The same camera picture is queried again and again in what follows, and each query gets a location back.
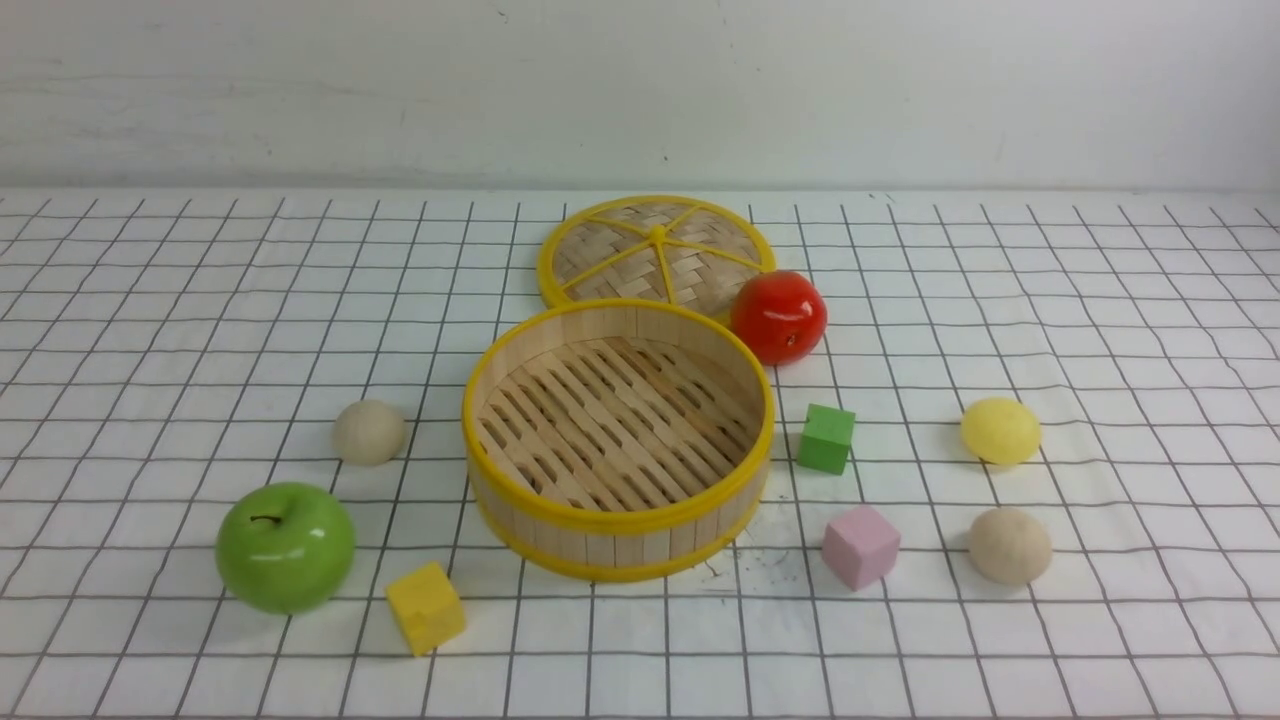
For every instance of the white bun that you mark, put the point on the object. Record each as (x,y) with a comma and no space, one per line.
(368,433)

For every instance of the yellow bun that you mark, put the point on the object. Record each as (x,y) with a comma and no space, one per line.
(1001,431)

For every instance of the beige bun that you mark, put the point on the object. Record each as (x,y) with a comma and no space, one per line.
(1009,546)

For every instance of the bamboo steamer tray yellow rim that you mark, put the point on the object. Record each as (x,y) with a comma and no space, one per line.
(618,440)

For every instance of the woven bamboo steamer lid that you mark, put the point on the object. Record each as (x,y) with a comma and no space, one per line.
(666,248)

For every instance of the red tomato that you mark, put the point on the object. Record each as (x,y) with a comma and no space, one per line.
(780,316)

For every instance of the green foam cube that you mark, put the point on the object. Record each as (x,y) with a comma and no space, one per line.
(826,441)

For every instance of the pink foam cube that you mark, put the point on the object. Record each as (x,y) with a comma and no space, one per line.
(860,546)

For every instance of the yellow foam cube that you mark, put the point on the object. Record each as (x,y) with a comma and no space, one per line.
(427,608)

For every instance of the green apple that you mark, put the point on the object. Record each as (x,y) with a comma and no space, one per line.
(285,548)

